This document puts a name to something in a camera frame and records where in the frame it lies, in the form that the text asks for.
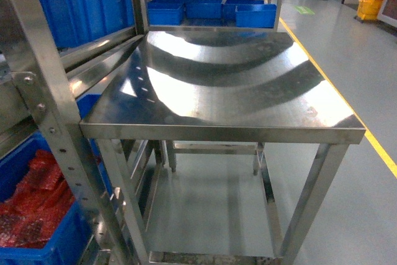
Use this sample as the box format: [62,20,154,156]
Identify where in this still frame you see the blue bin with red wrap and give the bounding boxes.
[0,93,115,265]

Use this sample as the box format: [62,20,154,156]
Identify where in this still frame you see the stainless steel side table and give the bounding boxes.
[80,31,365,264]

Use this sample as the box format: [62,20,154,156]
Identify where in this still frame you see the red bubble wrap sheets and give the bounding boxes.
[1,149,75,249]

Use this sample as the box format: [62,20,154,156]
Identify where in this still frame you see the stainless steel shelf rack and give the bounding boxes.
[1,0,137,264]

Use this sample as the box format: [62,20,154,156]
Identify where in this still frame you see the yellow mop bucket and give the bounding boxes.
[354,0,383,23]

